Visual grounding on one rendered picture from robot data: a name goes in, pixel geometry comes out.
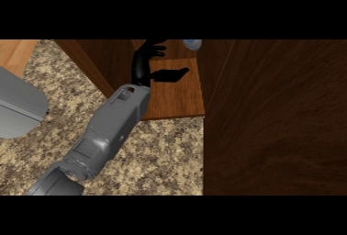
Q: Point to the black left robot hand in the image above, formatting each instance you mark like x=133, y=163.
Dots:
x=141, y=69

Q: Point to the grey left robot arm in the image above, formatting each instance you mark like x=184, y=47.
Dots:
x=111, y=122

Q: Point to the open brown wooden cabinet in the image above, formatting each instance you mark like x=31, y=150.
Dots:
x=176, y=95

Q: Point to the dark brown cabinet door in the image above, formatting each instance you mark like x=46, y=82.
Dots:
x=279, y=122

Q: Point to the pale wooden panel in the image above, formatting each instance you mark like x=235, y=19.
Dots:
x=15, y=52

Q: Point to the grey rounded appliance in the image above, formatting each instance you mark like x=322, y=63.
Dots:
x=18, y=107

